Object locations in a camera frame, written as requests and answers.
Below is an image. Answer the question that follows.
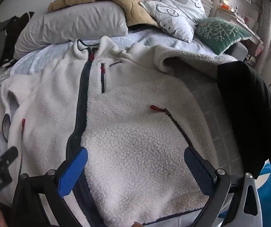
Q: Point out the cluttered desk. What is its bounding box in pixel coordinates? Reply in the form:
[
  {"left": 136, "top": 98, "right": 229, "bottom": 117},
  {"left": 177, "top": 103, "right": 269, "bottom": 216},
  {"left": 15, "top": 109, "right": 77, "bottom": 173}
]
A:
[{"left": 216, "top": 2, "right": 265, "bottom": 62}]

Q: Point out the black garment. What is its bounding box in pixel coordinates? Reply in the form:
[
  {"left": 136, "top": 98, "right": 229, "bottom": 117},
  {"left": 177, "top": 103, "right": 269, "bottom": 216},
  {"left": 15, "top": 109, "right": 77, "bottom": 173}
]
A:
[{"left": 217, "top": 61, "right": 271, "bottom": 178}]

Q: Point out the blue-grey grid duvet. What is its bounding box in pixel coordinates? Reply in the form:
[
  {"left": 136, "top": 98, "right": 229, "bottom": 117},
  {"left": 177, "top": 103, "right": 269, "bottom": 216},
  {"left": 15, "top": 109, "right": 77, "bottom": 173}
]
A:
[{"left": 0, "top": 27, "right": 247, "bottom": 178}]

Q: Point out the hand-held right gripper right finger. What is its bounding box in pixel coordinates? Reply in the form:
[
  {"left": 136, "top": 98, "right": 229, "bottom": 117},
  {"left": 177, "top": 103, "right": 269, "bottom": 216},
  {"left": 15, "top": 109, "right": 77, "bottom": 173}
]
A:
[{"left": 184, "top": 146, "right": 263, "bottom": 227}]

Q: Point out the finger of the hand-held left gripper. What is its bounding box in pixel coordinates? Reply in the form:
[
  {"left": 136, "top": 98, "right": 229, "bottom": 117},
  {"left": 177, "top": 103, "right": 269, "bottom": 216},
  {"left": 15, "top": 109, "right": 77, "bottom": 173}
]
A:
[{"left": 0, "top": 146, "right": 19, "bottom": 168}]

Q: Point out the black bag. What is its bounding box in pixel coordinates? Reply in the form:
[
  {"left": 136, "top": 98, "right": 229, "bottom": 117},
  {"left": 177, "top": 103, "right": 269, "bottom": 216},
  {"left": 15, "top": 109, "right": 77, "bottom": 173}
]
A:
[{"left": 2, "top": 11, "right": 35, "bottom": 68}]

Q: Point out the white fluffy blanket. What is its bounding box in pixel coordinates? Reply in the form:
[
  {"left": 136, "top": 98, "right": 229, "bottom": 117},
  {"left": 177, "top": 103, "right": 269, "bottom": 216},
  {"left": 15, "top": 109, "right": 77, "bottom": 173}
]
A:
[{"left": 0, "top": 36, "right": 240, "bottom": 227}]

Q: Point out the stack of books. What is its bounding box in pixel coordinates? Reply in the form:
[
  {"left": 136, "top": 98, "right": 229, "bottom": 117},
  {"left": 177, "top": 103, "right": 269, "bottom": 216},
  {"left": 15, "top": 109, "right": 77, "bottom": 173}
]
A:
[{"left": 196, "top": 0, "right": 214, "bottom": 17}]

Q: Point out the tan knotted cushion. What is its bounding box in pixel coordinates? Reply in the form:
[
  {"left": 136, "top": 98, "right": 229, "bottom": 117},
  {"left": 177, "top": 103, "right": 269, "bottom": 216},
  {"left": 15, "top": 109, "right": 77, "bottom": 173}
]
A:
[{"left": 48, "top": 0, "right": 171, "bottom": 27}]

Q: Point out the grey curtain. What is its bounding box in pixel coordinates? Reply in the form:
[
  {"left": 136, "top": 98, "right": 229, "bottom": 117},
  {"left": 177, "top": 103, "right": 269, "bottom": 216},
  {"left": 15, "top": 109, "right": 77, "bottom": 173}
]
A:
[{"left": 258, "top": 0, "right": 271, "bottom": 75}]

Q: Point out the green branch pattern cushion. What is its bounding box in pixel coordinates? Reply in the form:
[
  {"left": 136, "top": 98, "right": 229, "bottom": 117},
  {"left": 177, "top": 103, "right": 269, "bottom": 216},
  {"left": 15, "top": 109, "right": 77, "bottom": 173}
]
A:
[{"left": 194, "top": 17, "right": 253, "bottom": 55}]

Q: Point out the white cartoon print pillow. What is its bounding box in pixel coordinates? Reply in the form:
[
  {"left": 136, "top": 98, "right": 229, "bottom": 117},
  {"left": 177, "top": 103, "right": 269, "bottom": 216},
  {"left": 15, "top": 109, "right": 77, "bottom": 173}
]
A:
[{"left": 139, "top": 0, "right": 208, "bottom": 43}]

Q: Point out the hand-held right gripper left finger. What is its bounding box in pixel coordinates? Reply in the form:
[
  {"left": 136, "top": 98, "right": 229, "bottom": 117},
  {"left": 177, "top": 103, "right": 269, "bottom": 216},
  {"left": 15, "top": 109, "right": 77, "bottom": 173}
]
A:
[{"left": 14, "top": 147, "right": 89, "bottom": 227}]

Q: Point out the blue plastic stool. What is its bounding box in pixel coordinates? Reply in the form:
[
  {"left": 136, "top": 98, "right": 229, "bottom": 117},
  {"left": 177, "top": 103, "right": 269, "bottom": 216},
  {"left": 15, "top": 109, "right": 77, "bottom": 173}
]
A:
[{"left": 256, "top": 161, "right": 271, "bottom": 227}]

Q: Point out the grey pillow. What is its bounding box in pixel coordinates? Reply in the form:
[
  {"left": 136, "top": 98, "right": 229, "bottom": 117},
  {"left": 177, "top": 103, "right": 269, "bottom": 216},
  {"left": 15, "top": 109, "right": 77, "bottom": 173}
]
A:
[{"left": 14, "top": 1, "right": 129, "bottom": 59}]

